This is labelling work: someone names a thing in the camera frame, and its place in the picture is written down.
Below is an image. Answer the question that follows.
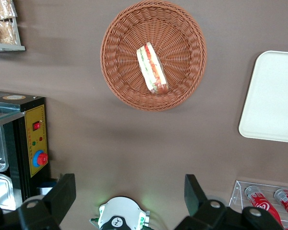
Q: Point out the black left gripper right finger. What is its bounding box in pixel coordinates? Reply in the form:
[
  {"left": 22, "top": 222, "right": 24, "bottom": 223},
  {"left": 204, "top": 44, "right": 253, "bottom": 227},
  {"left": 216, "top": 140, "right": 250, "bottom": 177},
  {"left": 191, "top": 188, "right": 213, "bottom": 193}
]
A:
[{"left": 174, "top": 174, "right": 285, "bottom": 230}]

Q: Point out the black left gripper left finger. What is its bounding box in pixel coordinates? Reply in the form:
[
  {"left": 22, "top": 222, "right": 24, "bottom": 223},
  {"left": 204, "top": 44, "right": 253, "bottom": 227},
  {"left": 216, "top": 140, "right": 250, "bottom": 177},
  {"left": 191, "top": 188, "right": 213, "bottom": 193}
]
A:
[{"left": 0, "top": 173, "right": 77, "bottom": 230}]

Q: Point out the triangle sandwich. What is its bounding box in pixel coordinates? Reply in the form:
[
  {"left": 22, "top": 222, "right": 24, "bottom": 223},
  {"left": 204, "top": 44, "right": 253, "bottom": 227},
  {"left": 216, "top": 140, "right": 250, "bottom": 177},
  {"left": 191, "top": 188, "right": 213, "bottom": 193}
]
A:
[{"left": 136, "top": 42, "right": 169, "bottom": 95}]

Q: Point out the cream rectangular plastic tray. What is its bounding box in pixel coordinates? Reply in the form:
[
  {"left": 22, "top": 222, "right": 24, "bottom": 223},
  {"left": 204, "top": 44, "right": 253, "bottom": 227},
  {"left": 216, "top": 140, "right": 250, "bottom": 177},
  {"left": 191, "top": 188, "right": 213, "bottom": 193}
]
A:
[{"left": 238, "top": 50, "right": 288, "bottom": 144}]

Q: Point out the brown round wicker basket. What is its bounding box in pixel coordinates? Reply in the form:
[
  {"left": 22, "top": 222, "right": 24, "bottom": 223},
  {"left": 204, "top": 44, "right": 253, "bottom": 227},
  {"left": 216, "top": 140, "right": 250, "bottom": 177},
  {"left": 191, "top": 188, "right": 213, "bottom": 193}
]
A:
[{"left": 100, "top": 0, "right": 208, "bottom": 112}]

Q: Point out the white snack display tray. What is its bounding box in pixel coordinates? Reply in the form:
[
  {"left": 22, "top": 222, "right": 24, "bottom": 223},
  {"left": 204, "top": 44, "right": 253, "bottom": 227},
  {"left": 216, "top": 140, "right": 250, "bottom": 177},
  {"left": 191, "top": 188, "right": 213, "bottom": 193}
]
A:
[{"left": 0, "top": 0, "right": 26, "bottom": 52}]

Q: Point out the clear acrylic bottle rack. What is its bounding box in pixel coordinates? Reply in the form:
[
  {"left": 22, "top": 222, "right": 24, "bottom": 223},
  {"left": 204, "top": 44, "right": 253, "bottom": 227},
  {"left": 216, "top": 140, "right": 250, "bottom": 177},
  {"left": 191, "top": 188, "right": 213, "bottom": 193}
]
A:
[{"left": 229, "top": 180, "right": 288, "bottom": 230}]

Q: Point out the black food warmer machine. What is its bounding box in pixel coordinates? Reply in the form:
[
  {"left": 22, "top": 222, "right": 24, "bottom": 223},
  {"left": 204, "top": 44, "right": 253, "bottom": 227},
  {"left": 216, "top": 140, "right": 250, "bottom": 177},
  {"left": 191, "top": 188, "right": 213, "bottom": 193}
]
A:
[{"left": 0, "top": 90, "right": 52, "bottom": 211}]

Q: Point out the clear bag of snacks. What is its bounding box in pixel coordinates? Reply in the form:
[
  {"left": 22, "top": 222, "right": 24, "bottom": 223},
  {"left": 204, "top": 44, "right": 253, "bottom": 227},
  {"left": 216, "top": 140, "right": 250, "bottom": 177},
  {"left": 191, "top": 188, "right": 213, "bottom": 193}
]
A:
[
  {"left": 0, "top": 19, "right": 19, "bottom": 46},
  {"left": 0, "top": 0, "right": 17, "bottom": 21}
]

